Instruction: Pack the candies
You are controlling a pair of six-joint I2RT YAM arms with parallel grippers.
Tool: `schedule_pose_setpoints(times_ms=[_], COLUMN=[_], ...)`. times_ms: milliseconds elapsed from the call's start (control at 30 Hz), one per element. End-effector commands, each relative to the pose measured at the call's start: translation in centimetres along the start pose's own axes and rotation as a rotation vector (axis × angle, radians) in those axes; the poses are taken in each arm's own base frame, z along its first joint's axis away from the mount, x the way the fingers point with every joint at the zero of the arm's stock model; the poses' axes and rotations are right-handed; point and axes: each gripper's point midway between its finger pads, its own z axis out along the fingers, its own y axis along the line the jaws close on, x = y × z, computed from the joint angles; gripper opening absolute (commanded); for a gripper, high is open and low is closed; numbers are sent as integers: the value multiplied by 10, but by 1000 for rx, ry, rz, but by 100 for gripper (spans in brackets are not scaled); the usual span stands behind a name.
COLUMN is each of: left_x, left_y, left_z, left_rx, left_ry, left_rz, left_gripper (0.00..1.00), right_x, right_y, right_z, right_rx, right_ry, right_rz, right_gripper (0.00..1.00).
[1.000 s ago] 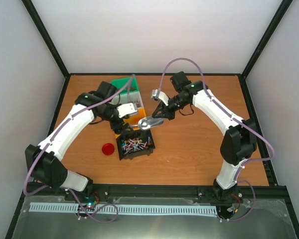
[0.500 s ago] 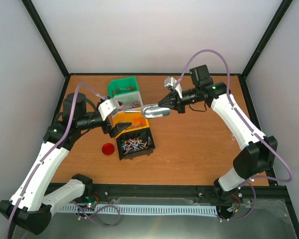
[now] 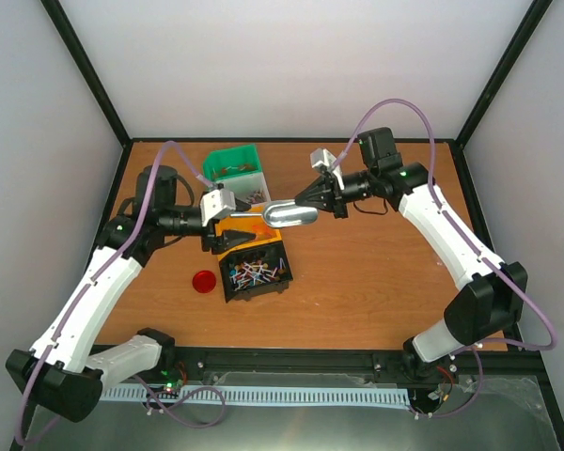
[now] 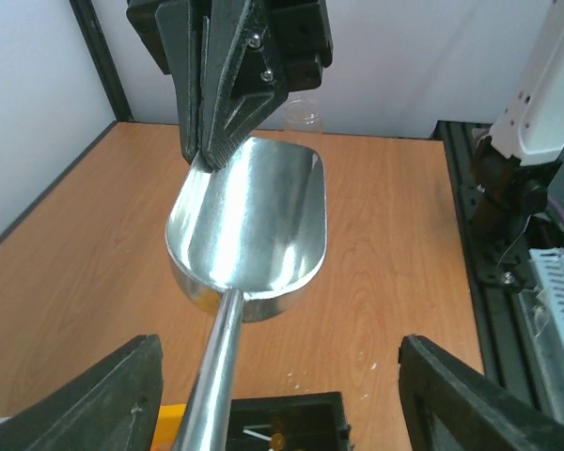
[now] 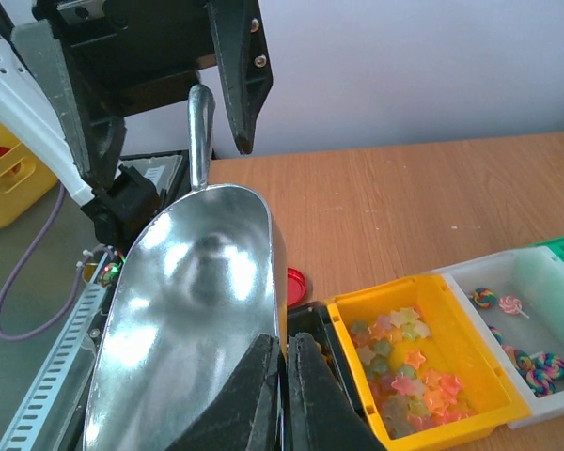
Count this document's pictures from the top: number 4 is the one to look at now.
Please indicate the light blue cable duct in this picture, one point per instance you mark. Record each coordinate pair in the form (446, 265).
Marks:
(548, 266)

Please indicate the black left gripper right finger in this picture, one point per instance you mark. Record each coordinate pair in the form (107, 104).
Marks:
(447, 405)

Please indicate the clear plastic jar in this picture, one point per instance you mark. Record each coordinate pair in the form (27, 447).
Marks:
(303, 114)

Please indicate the yellow candy bin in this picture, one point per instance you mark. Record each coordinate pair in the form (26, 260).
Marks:
(167, 427)

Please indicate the black enclosure frame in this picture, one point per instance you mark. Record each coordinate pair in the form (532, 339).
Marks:
(59, 95)

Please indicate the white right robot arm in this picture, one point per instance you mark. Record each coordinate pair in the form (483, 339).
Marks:
(517, 158)

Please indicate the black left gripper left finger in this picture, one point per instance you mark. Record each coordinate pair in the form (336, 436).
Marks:
(113, 405)

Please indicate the black candy bin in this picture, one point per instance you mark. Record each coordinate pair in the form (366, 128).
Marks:
(299, 422)

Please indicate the silver metal scoop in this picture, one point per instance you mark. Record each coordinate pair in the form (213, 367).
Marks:
(243, 243)

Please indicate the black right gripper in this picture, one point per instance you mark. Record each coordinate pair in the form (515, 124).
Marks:
(245, 44)

